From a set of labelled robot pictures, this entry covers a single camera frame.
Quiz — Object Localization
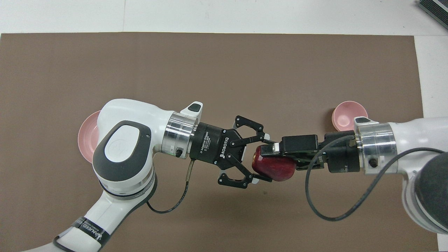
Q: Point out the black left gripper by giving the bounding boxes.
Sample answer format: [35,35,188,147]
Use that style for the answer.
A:
[189,115,273,190]

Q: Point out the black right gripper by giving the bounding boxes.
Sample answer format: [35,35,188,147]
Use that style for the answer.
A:
[260,131,361,174]

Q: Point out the red apple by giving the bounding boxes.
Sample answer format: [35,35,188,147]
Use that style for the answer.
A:
[251,145,298,182]

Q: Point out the pink bowl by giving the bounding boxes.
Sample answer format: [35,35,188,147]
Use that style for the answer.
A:
[332,101,369,132]

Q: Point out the pink plate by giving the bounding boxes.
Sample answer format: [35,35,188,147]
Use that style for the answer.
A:
[78,110,102,163]

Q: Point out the brown table mat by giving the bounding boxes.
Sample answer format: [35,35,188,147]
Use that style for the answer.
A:
[0,32,440,252]

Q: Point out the grey ribbed metal device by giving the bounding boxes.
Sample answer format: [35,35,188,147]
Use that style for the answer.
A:
[418,0,448,30]

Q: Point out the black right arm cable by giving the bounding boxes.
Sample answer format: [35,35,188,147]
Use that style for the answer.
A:
[305,135,447,221]

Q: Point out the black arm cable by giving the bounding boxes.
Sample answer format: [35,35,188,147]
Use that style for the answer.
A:
[305,135,447,221]
[52,159,195,252]

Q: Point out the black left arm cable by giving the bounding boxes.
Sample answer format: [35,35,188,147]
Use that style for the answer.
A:
[52,159,195,252]

